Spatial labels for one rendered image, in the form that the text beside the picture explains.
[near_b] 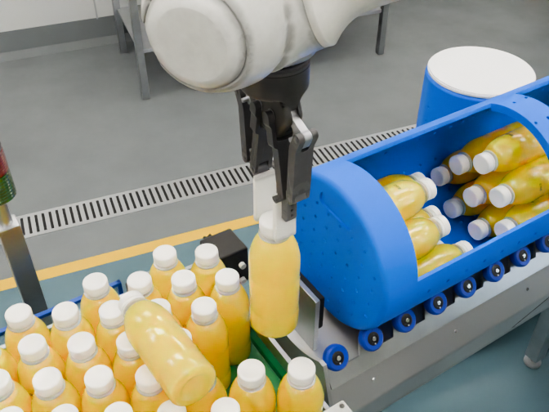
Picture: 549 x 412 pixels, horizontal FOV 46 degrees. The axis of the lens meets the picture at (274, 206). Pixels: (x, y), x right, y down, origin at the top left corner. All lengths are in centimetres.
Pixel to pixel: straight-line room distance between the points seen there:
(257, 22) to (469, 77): 139
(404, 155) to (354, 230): 35
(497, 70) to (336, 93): 202
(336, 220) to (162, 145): 237
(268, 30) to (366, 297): 68
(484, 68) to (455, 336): 81
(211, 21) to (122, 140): 302
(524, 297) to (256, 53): 108
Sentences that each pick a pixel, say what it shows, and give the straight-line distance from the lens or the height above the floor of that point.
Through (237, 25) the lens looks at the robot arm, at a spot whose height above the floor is 167.
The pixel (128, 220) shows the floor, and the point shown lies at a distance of 289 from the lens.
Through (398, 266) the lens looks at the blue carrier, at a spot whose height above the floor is 115.
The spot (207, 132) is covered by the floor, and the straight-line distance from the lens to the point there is 340.
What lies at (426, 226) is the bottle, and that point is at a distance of 110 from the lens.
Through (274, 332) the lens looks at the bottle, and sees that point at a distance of 90.
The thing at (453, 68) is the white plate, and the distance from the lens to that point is 180.
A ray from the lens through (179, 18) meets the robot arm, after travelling 41.
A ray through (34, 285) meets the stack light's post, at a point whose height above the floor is 95.
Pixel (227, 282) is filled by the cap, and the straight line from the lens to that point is 103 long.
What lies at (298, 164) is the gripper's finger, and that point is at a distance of 68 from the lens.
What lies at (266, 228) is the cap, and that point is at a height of 131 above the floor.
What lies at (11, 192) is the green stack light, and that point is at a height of 117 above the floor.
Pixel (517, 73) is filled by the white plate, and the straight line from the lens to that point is 182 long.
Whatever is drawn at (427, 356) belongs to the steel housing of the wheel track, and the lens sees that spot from 126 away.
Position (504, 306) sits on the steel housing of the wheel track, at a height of 87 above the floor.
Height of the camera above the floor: 183
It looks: 39 degrees down
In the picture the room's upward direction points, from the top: straight up
